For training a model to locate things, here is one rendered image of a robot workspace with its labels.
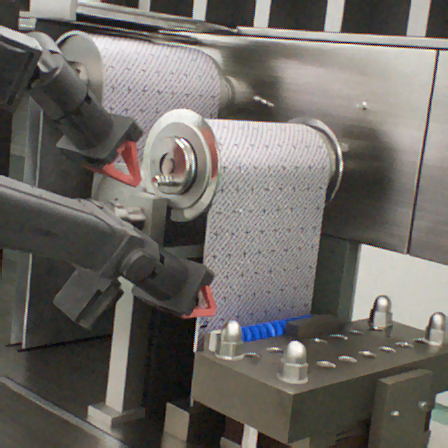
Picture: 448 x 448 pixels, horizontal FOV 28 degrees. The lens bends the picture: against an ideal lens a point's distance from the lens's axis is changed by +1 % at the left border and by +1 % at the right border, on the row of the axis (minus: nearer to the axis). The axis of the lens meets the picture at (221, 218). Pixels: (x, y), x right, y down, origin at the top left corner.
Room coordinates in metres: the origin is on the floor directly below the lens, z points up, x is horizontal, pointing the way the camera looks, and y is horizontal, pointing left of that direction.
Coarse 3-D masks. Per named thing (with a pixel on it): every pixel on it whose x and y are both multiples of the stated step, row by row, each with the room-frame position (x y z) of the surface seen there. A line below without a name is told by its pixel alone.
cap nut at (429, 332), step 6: (438, 312) 1.26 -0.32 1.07; (432, 318) 1.25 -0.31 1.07; (438, 318) 1.25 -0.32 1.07; (444, 318) 1.25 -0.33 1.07; (432, 324) 1.25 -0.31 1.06; (438, 324) 1.25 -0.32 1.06; (444, 324) 1.25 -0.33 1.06; (426, 330) 1.26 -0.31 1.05; (432, 330) 1.25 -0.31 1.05; (438, 330) 1.25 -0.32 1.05; (444, 330) 1.25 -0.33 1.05; (426, 336) 1.26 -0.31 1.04; (432, 336) 1.25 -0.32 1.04; (438, 336) 1.24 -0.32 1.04; (444, 336) 1.25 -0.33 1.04; (426, 342) 1.25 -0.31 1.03; (432, 342) 1.25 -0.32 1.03; (438, 342) 1.24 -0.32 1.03; (444, 342) 1.25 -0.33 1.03
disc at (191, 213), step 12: (168, 120) 1.20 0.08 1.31; (180, 120) 1.18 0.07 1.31; (192, 120) 1.17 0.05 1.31; (204, 120) 1.15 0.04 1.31; (156, 132) 1.21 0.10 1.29; (204, 132) 1.15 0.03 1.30; (216, 144) 1.13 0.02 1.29; (144, 156) 1.22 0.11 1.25; (216, 156) 1.13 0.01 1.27; (144, 168) 1.22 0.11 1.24; (216, 168) 1.13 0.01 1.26; (144, 180) 1.22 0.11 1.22; (216, 180) 1.13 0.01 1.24; (204, 192) 1.14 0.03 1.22; (204, 204) 1.14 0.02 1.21; (168, 216) 1.18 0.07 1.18; (180, 216) 1.17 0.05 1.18; (192, 216) 1.15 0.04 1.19
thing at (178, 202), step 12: (168, 132) 1.19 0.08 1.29; (180, 132) 1.17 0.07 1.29; (192, 132) 1.16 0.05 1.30; (192, 144) 1.16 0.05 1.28; (204, 144) 1.14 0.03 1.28; (204, 156) 1.14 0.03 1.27; (204, 168) 1.14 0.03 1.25; (204, 180) 1.14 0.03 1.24; (156, 192) 1.20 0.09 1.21; (192, 192) 1.15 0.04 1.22; (168, 204) 1.18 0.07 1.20; (180, 204) 1.16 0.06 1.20; (192, 204) 1.15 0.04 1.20
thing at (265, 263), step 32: (224, 224) 1.16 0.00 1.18; (256, 224) 1.20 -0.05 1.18; (288, 224) 1.25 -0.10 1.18; (320, 224) 1.31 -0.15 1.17; (224, 256) 1.16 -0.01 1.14; (256, 256) 1.21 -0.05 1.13; (288, 256) 1.26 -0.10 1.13; (224, 288) 1.17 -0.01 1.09; (256, 288) 1.22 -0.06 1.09; (288, 288) 1.27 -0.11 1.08; (224, 320) 1.17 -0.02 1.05; (256, 320) 1.22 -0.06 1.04
